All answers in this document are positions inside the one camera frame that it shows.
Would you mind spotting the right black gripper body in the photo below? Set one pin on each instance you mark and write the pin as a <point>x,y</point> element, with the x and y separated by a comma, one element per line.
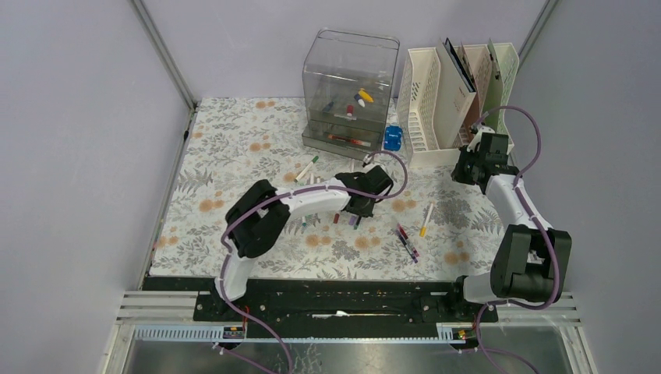
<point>464,168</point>

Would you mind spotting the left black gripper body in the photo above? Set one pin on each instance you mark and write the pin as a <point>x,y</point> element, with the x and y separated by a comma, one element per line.
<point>366,209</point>

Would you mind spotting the purple cap white marker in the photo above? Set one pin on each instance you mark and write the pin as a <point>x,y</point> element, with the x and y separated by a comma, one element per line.
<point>352,221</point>

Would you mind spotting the pink gel pen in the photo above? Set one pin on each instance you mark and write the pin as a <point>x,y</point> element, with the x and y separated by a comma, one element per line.
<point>407,240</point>

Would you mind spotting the pink clipboard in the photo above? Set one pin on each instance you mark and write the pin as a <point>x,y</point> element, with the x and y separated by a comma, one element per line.
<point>477,62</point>

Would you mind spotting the dark purple gel pen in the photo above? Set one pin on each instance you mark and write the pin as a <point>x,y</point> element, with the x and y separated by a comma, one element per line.
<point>407,247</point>

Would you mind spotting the green clipboard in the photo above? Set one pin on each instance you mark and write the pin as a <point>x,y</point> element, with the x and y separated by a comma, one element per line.
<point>504,67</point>

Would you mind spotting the red gel pen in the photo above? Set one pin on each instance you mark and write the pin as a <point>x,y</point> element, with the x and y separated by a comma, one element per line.
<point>350,140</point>

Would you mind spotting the beige notebook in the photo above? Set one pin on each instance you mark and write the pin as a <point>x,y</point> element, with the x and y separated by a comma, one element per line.
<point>455,94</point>

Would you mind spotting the blue cap small bottle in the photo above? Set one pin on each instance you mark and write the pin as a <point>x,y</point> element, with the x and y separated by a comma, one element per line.
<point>360,101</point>

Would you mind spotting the yellow small bottle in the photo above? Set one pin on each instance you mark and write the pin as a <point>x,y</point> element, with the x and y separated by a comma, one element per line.
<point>365,96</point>

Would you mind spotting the clear acrylic drawer organizer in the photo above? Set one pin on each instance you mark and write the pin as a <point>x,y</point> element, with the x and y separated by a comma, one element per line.
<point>338,65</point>

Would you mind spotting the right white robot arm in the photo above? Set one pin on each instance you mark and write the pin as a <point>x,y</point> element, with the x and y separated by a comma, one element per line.
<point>531,263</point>

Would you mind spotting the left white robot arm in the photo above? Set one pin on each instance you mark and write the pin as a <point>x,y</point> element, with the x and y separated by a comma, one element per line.
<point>257,219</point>

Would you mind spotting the yellow cap white marker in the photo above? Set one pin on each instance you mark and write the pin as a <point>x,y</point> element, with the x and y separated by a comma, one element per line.
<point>425,223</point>

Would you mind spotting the green cap white marker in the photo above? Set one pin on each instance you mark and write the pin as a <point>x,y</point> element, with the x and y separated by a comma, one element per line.
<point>299,177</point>

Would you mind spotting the floral table mat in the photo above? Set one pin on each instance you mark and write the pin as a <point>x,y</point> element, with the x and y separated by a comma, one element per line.
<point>238,141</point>

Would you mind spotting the blue stapler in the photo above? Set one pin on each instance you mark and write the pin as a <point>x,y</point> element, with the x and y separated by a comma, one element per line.
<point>392,138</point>

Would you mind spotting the white mesh file rack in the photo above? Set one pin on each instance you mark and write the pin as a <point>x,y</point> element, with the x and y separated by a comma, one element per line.
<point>415,110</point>

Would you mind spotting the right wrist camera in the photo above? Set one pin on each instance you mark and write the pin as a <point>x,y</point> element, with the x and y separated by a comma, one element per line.
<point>478,131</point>

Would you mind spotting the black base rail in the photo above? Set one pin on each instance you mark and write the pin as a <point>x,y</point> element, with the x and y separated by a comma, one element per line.
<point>342,309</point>

